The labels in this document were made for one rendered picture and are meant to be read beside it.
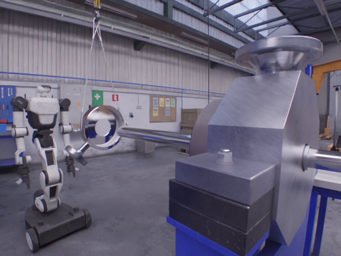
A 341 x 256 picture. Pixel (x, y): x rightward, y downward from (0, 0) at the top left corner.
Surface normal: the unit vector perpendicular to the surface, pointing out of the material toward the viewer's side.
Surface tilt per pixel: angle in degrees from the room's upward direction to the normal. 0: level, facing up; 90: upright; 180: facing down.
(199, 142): 78
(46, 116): 90
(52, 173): 66
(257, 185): 90
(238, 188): 90
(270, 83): 45
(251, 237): 90
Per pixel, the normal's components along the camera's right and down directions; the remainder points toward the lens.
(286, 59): -0.10, 0.61
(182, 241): -0.73, 0.05
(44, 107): 0.81, 0.04
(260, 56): -0.63, 0.71
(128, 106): 0.66, 0.06
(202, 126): -0.65, -0.41
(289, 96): -0.52, -0.67
